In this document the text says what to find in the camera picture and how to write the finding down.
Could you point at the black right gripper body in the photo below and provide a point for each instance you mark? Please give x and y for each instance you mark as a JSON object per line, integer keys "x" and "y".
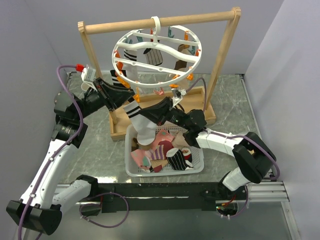
{"x": 175, "y": 115}

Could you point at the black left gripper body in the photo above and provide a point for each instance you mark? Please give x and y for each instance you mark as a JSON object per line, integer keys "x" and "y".
{"x": 96, "y": 100}

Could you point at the black sock white stripes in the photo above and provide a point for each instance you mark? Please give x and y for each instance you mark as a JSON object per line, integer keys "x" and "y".
{"x": 129, "y": 73}

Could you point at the orange clothes peg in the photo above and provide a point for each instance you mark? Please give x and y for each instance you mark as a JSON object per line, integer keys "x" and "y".
{"x": 174, "y": 86}
{"x": 137, "y": 97}

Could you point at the cream brown ribbed sock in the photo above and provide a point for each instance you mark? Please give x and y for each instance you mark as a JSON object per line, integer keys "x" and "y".
{"x": 181, "y": 65}

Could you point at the black white striped sock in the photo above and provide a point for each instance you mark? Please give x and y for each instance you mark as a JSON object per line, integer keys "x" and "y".
{"x": 153, "y": 56}

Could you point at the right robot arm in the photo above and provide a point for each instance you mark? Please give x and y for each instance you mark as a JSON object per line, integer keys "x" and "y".
{"x": 254, "y": 159}

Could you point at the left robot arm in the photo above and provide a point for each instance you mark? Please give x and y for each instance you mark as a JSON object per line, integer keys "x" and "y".
{"x": 38, "y": 209}

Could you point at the wooden hanger stand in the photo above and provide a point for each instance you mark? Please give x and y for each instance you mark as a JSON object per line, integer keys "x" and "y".
{"x": 199, "y": 97}

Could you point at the white round clip hanger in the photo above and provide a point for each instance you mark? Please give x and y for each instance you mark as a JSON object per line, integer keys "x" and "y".
{"x": 178, "y": 57}

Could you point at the pink clothes peg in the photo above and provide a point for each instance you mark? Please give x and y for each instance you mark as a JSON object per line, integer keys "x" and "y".
{"x": 159, "y": 92}

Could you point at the beige folded sock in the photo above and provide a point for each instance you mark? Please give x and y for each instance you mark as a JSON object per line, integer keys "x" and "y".
{"x": 179, "y": 141}

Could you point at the tan brown sock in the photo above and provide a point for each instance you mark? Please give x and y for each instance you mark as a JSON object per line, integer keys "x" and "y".
{"x": 135, "y": 145}

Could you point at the red santa sock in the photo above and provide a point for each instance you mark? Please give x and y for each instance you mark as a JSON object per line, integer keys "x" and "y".
{"x": 187, "y": 154}

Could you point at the purple striped sock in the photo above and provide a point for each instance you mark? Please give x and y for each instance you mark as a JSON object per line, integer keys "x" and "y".
{"x": 158, "y": 158}

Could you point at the pink sock left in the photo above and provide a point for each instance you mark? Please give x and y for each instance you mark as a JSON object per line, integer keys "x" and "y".
{"x": 141, "y": 159}

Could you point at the white plastic laundry basket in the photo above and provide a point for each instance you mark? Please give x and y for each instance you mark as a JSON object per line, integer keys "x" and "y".
{"x": 133, "y": 170}

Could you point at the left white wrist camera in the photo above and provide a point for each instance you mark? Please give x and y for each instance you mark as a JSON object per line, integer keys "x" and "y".
{"x": 88, "y": 75}

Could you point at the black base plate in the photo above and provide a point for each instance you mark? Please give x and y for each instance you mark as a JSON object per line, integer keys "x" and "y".
{"x": 203, "y": 196}

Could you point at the aluminium rail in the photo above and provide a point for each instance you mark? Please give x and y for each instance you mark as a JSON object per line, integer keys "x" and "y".
{"x": 262, "y": 193}

